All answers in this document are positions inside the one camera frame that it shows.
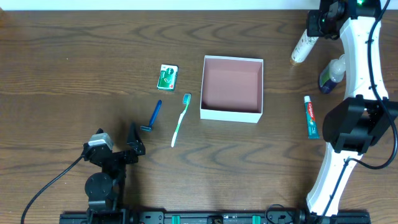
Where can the green soap box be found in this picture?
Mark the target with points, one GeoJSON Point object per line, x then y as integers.
{"type": "Point", "coordinates": [167, 77]}

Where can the green white toothbrush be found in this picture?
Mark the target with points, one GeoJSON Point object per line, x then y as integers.
{"type": "Point", "coordinates": [186, 101]}

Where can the Colgate toothpaste tube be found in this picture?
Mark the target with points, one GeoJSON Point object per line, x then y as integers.
{"type": "Point", "coordinates": [310, 117]}

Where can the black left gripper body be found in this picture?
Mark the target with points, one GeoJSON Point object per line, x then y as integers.
{"type": "Point", "coordinates": [119, 155]}

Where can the clear hand sanitizer pump bottle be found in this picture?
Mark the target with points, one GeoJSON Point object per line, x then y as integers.
{"type": "Point", "coordinates": [332, 75]}

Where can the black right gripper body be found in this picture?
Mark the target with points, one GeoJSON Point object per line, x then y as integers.
{"type": "Point", "coordinates": [315, 23]}

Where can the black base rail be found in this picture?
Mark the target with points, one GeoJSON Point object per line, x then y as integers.
{"type": "Point", "coordinates": [274, 215]}

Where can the blue disposable razor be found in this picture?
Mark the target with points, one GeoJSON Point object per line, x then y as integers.
{"type": "Point", "coordinates": [148, 128]}

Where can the white box with pink interior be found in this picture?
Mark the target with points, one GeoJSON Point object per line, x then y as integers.
{"type": "Point", "coordinates": [232, 89]}

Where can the white lotion tube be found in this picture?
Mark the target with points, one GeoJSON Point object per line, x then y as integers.
{"type": "Point", "coordinates": [303, 48]}

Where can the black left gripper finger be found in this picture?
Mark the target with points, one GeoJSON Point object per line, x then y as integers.
{"type": "Point", "coordinates": [99, 131]}
{"type": "Point", "coordinates": [134, 141]}

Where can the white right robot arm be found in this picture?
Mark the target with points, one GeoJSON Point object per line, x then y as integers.
{"type": "Point", "coordinates": [366, 112]}

